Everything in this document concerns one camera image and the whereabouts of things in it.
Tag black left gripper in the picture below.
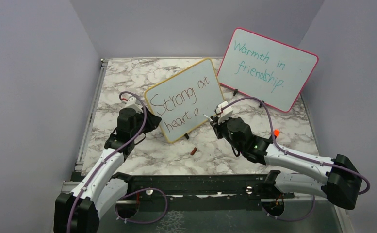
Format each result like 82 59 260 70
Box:
131 106 161 139

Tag brown marker cap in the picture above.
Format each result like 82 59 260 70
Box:
190 147 197 155

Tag yellow framed whiteboard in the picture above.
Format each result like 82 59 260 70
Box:
144 58 224 143

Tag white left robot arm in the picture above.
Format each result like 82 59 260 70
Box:
53 107 162 233

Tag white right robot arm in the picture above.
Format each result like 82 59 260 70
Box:
210 116 363 210

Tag pink framed whiteboard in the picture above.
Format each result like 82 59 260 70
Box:
217 28 319 112

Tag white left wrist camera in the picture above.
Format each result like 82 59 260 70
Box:
122 97 143 114

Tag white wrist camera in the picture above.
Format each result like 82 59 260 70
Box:
122 97 143 114
215 101 233 124

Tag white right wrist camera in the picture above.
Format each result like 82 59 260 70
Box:
215 101 233 124

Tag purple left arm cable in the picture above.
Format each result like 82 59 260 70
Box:
66 91 169 233

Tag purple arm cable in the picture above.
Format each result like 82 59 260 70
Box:
66 91 169 233
216 96 371 222

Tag aluminium table frame rail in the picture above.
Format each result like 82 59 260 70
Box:
60 58 110 192

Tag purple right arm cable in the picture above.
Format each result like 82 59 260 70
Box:
216 96 371 222

